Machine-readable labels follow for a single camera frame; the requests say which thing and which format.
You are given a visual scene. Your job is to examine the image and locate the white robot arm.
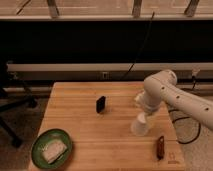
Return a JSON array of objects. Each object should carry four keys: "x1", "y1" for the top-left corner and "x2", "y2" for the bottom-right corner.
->
[{"x1": 135, "y1": 70, "x2": 213, "y2": 131}]

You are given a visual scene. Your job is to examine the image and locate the black eraser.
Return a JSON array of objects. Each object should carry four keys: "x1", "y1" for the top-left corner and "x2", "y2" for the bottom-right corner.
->
[{"x1": 96, "y1": 96, "x2": 106, "y2": 113}]

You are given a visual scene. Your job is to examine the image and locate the brown red pocket knife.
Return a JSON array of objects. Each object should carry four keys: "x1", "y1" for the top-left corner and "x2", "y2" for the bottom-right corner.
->
[{"x1": 156, "y1": 136, "x2": 165, "y2": 160}]

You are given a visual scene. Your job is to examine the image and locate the thin black rod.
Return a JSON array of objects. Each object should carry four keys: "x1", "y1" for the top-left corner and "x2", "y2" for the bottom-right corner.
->
[{"x1": 119, "y1": 11, "x2": 155, "y2": 80}]

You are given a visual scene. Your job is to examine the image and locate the green plate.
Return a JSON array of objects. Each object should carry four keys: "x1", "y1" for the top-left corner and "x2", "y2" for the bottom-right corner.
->
[{"x1": 31, "y1": 129, "x2": 73, "y2": 169}]

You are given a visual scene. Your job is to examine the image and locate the white sponge on plate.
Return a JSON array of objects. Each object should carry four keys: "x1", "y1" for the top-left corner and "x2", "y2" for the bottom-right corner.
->
[{"x1": 42, "y1": 140, "x2": 67, "y2": 164}]

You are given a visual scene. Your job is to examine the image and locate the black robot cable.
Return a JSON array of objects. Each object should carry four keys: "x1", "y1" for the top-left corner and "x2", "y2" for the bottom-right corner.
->
[{"x1": 168, "y1": 108, "x2": 203, "y2": 145}]

